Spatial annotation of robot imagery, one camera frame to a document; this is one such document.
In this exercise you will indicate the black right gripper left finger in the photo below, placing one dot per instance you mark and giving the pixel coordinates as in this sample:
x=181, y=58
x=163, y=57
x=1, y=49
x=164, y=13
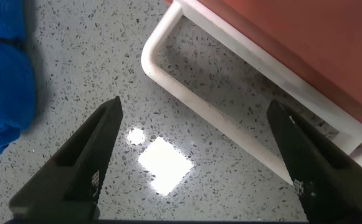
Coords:
x=84, y=161

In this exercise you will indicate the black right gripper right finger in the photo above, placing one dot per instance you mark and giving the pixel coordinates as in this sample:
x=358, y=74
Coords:
x=324, y=180

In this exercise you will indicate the red drawer cabinet case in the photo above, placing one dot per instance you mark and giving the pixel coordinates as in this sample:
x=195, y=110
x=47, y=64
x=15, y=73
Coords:
x=324, y=34

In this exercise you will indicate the blue rolled cloth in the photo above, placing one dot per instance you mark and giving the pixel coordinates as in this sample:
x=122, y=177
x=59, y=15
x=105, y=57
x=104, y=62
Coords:
x=3, y=87

